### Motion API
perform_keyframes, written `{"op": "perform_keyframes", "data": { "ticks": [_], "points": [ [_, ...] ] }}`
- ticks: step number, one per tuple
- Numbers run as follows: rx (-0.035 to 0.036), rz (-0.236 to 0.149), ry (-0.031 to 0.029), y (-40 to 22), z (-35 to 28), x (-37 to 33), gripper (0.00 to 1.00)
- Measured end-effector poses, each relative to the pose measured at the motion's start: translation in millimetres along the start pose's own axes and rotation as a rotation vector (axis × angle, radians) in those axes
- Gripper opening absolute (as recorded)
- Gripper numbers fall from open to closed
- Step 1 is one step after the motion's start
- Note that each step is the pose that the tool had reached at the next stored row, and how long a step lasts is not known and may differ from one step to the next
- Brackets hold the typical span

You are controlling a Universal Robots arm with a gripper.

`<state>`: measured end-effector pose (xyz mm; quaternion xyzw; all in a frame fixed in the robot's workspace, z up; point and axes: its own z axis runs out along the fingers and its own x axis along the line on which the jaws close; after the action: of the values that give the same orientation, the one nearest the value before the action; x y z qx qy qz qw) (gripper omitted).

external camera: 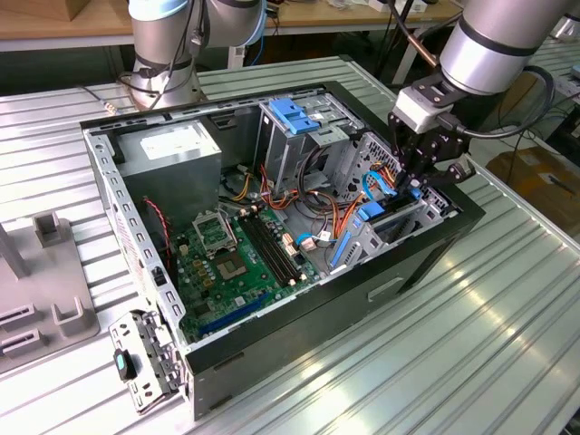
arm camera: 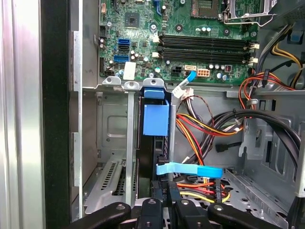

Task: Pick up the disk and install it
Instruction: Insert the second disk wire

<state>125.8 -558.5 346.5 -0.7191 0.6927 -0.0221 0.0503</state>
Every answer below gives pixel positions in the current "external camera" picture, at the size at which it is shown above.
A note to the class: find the black case fan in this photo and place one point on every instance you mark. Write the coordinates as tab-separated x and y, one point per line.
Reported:
156	235

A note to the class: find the blue expansion slot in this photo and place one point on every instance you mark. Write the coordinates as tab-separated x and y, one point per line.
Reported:
233	316

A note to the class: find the hinged metal case bracket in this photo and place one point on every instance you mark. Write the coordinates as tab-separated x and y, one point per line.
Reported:
149	340

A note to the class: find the blue plastic drive latch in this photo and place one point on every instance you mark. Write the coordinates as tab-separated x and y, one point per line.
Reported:
290	115

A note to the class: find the small brown cardboard box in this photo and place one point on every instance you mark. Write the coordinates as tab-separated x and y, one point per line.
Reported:
90	9

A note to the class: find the CPU socket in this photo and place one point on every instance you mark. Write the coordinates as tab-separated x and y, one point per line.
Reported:
232	267

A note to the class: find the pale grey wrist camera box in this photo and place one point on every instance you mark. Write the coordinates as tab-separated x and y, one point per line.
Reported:
419	111

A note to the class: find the black latch with teal button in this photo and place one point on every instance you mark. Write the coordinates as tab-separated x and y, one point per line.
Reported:
124	364

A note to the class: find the silver power supply box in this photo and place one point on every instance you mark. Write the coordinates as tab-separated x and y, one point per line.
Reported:
172	181

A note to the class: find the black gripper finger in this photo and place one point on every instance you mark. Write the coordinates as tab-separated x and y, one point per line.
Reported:
399	140
457	171

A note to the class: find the large brown cardboard box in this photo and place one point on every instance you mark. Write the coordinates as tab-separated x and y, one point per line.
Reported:
534	190

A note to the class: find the black open PC case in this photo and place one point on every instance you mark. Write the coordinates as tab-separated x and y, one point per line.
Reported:
317	326

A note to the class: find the hard disk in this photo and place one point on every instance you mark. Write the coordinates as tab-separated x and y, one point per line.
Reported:
371	212

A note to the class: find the silver drive cage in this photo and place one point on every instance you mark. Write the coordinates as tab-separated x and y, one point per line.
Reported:
290	154

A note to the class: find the green motherboard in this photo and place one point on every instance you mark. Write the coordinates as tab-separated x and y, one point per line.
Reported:
260	296

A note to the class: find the wooden desk with white frame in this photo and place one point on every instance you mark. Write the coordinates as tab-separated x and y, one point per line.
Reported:
317	20

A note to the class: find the metal slat side table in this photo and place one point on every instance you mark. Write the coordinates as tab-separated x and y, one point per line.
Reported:
566	59

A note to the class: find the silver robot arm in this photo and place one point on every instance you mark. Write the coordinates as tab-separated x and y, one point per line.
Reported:
494	41

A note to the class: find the grey parts rack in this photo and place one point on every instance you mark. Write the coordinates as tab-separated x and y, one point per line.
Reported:
45	281

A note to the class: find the small white box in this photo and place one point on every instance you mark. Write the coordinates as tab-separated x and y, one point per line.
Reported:
378	5

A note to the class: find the black RAM slot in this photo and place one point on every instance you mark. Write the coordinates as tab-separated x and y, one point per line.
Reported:
283	249
271	249
265	249
277	249

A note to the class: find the silver disk bay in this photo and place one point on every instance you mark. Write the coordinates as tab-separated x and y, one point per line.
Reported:
371	247

